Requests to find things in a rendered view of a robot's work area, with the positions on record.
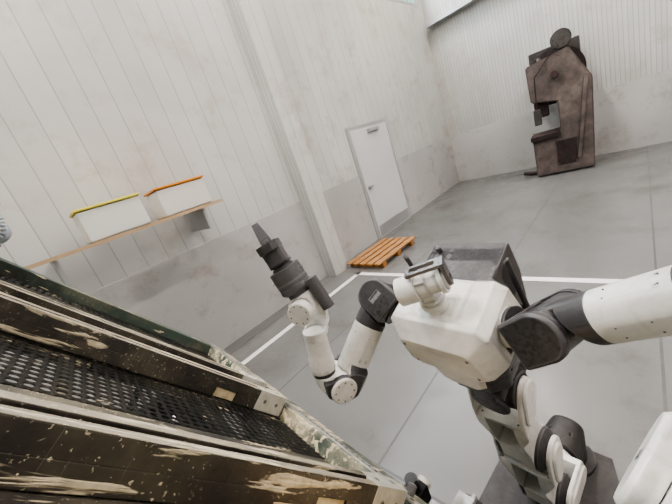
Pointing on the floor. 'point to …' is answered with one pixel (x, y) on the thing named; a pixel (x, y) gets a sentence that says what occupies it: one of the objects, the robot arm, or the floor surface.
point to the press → (576, 142)
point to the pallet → (381, 252)
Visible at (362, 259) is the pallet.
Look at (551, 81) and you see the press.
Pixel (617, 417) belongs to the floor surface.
